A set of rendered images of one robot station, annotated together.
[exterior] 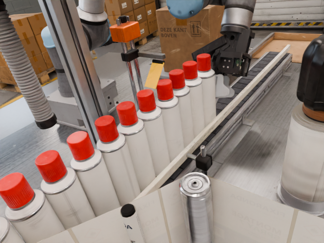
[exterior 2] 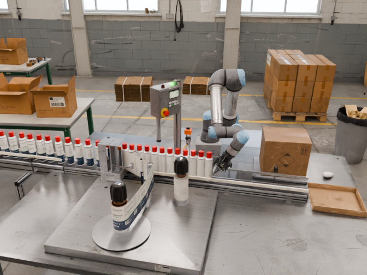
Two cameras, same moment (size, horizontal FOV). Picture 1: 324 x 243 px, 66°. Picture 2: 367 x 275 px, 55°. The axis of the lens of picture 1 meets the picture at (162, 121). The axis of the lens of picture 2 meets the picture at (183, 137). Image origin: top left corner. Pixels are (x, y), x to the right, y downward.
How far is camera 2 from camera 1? 1.99 m
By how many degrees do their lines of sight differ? 51
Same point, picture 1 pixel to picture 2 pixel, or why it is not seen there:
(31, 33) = (313, 78)
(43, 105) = (158, 136)
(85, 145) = (153, 149)
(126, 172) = (160, 162)
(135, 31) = (188, 132)
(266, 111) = (239, 198)
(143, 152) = (168, 162)
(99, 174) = (153, 157)
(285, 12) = not seen: outside the picture
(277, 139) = (208, 196)
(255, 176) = not seen: hidden behind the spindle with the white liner
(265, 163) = (192, 194)
